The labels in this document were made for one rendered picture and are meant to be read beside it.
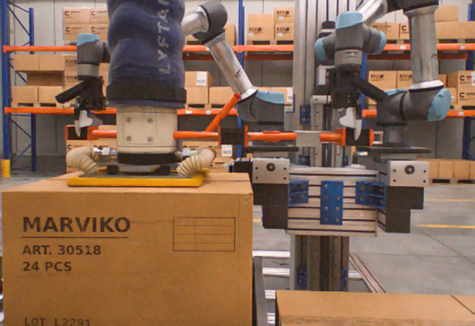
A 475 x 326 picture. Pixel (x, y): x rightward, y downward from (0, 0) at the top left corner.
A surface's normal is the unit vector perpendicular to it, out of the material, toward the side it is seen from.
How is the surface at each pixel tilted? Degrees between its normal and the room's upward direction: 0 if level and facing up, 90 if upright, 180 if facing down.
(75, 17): 90
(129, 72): 101
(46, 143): 90
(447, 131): 90
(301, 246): 90
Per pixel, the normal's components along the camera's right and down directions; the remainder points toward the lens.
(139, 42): 0.18, -0.22
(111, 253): 0.00, 0.05
